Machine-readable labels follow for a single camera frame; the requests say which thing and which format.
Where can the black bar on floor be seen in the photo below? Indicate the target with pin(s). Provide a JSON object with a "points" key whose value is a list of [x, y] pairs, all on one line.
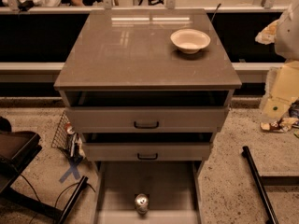
{"points": [[272, 219]]}

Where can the white paper bowl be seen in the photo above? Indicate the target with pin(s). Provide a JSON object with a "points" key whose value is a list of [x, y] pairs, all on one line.
{"points": [[190, 41]]}

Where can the blue snack packet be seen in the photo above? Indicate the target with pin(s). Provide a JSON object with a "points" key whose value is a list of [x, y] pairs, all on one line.
{"points": [[294, 110]]}

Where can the grey drawer cabinet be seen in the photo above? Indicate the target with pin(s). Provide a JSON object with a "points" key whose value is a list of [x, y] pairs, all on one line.
{"points": [[124, 58]]}

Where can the wire mesh basket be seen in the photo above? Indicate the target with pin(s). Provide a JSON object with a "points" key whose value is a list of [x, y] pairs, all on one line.
{"points": [[60, 136]]}

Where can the middle grey drawer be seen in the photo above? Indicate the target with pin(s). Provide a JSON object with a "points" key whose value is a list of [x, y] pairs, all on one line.
{"points": [[147, 151]]}

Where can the top grey drawer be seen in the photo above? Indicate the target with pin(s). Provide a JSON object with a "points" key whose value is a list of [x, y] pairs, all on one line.
{"points": [[137, 120]]}

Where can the silver 7up can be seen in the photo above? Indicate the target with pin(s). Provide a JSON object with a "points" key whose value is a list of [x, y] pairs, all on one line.
{"points": [[142, 204]]}

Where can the bottom open grey drawer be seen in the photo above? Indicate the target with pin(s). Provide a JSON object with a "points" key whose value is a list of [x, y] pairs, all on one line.
{"points": [[171, 186]]}

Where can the black tray stand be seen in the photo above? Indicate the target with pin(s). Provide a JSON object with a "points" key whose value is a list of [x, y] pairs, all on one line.
{"points": [[17, 149]]}

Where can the brown snack bag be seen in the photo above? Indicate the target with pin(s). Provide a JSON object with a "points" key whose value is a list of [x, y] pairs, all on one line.
{"points": [[279, 126]]}

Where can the black frame bar left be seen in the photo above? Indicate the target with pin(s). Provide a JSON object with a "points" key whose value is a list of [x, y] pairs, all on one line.
{"points": [[80, 186]]}

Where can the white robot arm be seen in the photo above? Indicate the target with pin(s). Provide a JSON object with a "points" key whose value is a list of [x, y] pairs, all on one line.
{"points": [[284, 34]]}

